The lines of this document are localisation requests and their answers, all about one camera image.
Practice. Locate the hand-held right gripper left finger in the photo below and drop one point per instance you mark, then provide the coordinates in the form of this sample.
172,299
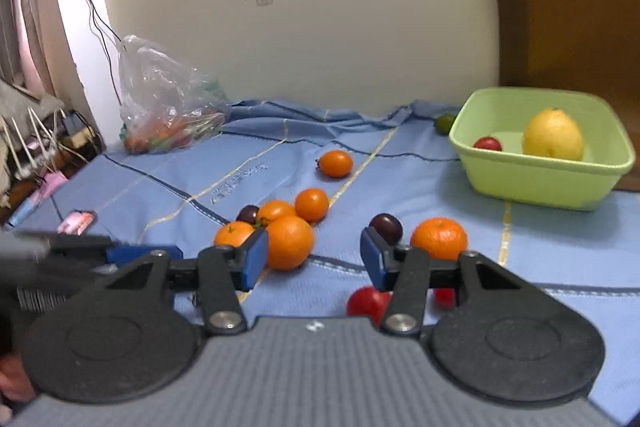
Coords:
257,253

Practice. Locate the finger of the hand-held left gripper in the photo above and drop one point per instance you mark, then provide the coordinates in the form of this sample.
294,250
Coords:
145,253

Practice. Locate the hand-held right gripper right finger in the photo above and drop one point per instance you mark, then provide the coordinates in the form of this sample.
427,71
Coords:
372,258

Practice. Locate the small orange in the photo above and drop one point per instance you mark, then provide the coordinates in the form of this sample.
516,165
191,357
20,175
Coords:
233,234
336,163
311,204
274,211

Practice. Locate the green lime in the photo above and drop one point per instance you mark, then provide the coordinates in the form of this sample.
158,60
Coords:
444,124

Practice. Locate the light green plastic basin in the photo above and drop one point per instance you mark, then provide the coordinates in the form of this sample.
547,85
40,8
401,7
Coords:
530,184

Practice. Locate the person's left hand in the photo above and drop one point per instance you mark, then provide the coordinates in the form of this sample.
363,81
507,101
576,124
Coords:
12,379

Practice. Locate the large orange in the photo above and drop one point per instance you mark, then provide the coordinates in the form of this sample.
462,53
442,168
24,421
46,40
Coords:
289,241

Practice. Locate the dark plum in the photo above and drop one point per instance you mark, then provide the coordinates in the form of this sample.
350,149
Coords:
247,213
386,227

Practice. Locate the red tomato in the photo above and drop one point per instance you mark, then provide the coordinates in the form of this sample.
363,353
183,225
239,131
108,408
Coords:
444,298
366,304
487,144

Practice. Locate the pink packet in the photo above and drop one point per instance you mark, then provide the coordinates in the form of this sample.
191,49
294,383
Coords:
52,182
76,222

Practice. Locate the bumpy orange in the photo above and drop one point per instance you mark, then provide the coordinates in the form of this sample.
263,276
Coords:
439,238

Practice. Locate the blue striped bedsheet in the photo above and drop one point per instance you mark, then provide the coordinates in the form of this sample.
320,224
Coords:
425,187

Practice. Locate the power strip with plugs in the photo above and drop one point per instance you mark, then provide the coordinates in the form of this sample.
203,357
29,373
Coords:
75,134

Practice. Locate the clear plastic bag of vegetables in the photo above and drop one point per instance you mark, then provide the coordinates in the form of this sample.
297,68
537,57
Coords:
165,102

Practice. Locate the yellow lemon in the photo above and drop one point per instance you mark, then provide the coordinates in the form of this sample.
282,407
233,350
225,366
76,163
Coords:
552,134

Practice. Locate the pink curtain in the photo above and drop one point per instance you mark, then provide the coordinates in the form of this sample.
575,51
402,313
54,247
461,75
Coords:
30,7

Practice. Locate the brown woven cushion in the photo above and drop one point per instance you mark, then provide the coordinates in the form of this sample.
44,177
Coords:
570,17

